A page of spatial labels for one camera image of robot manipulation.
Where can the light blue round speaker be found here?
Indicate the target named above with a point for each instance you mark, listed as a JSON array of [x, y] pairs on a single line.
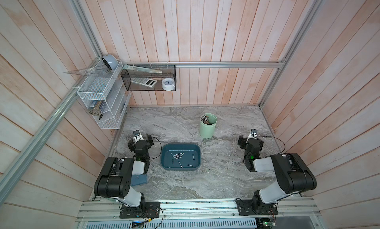
[[110, 62]]

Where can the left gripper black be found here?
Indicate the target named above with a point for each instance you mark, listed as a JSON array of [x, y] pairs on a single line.
[[149, 142]]

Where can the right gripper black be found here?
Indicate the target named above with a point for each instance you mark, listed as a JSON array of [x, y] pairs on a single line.
[[243, 140]]

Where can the white wire mesh shelf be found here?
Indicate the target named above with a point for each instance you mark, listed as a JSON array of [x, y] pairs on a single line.
[[112, 91]]

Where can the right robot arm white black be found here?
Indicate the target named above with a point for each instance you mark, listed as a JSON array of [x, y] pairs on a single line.
[[292, 174]]

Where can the teal plastic storage tray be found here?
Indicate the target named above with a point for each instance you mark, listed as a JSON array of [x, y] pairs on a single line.
[[186, 163]]

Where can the black wire mesh basket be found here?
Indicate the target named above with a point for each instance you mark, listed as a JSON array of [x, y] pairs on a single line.
[[167, 72]]

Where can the pencils bundle in cup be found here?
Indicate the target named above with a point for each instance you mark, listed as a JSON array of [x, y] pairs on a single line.
[[205, 119]]

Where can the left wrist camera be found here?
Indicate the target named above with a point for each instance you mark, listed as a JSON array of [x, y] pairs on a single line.
[[137, 136]]

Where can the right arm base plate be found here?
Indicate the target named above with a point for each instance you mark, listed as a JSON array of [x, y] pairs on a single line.
[[255, 207]]

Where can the aluminium front rail frame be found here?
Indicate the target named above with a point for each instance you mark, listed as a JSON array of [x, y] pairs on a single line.
[[292, 213]]

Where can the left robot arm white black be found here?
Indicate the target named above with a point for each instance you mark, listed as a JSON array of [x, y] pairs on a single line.
[[115, 178]]

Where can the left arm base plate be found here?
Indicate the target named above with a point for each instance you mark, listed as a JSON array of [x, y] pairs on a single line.
[[150, 210]]

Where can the horizontal aluminium wall rail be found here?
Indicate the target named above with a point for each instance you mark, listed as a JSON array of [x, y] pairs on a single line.
[[248, 64]]

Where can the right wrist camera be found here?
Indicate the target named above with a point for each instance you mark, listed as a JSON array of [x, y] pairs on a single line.
[[253, 134]]

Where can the white calculator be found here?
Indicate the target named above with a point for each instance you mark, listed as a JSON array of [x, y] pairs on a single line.
[[147, 82]]

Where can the clear green ruler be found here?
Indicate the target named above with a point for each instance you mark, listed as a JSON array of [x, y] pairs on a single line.
[[141, 69]]

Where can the clear triangle ruler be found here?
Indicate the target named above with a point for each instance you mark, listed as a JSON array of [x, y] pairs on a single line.
[[99, 71]]

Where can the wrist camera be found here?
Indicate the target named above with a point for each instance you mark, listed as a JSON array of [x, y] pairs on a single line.
[[137, 136], [253, 134]]

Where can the white tape roll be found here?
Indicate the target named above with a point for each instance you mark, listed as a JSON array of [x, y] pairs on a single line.
[[168, 84]]

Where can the rolled silver brush bundle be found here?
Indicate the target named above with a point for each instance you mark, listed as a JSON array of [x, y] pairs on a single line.
[[96, 108]]

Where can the mint green pencil cup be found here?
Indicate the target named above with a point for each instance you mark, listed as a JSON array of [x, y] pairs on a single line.
[[207, 131]]

